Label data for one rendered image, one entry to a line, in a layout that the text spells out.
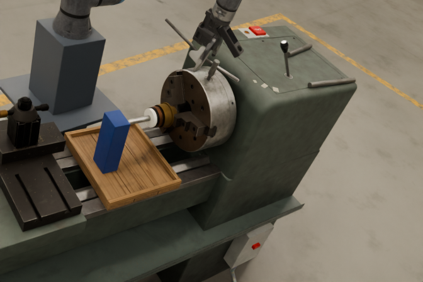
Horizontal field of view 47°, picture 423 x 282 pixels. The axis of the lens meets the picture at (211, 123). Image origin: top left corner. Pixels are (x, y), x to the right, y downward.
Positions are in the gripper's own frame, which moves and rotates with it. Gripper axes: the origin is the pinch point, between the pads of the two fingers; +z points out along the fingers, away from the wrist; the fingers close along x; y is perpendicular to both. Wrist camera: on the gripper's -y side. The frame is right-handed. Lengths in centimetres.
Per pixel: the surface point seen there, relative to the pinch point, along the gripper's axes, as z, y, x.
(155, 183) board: 37.9, -8.9, 25.2
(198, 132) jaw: 16.7, -11.7, 12.7
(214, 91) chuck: 5.1, -8.2, 2.6
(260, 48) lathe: 3.5, -8.8, -38.8
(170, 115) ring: 17.0, -0.1, 13.3
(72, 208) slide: 29, 3, 60
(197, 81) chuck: 4.8, -1.3, 3.8
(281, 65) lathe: 2.2, -20.4, -34.2
